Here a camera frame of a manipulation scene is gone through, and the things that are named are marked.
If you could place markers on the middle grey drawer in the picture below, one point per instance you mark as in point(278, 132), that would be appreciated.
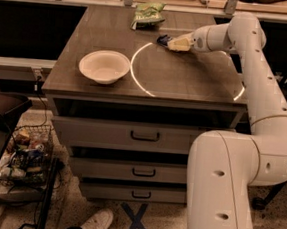
point(128, 170)

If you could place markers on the green snack bag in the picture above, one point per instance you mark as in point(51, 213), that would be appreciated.
point(147, 14)

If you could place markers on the blue tape cross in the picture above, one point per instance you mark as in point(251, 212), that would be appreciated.
point(135, 218)

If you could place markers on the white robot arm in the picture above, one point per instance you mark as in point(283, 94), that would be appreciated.
point(223, 164)

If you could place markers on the grey drawer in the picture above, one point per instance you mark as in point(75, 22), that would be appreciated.
point(128, 170)
point(134, 193)
point(125, 135)

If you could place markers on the wire basket with groceries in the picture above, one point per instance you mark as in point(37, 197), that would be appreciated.
point(27, 157)

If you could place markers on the black chair base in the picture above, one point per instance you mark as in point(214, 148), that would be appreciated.
point(259, 203)

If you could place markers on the dark blue rxbar wrapper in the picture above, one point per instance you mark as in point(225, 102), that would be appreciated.
point(163, 40)

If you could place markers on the white right shoe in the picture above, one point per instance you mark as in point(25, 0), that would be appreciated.
point(100, 220)

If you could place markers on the bottom grey drawer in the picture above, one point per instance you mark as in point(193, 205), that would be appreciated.
point(134, 193)

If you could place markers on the top grey drawer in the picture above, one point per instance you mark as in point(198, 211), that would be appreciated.
point(125, 135)

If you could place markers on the white paper bowl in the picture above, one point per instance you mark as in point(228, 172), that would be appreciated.
point(104, 67)

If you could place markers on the black metal stand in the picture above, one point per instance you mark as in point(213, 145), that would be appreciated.
point(47, 197)

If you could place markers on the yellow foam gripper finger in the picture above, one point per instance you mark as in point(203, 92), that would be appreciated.
point(182, 43)

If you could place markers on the grey drawer cabinet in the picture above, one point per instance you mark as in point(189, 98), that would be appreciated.
point(192, 89)

